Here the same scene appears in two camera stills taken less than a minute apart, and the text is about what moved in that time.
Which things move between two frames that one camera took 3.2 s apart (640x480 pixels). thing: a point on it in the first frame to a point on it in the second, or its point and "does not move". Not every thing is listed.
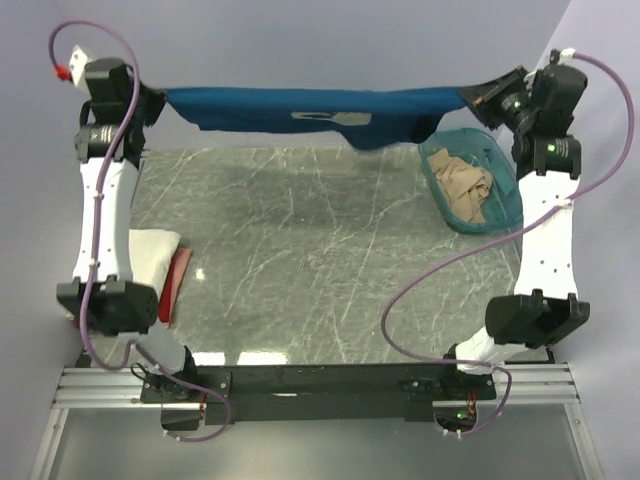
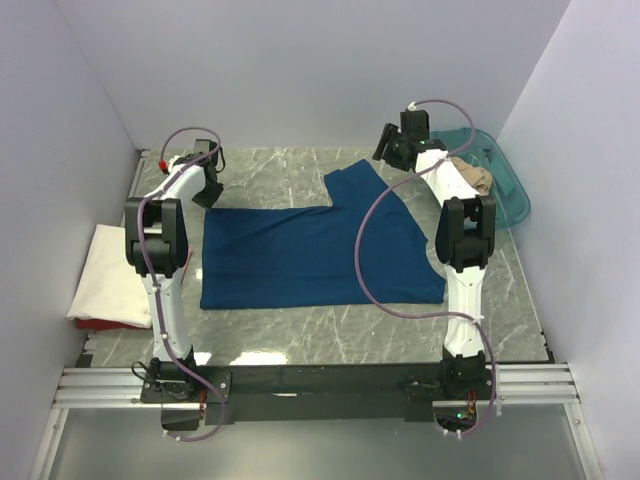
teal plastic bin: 472,181 does not move
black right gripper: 483,98 to 389,134
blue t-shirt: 366,117 to 299,255
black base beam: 252,394 does not move
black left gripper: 156,101 to 209,201
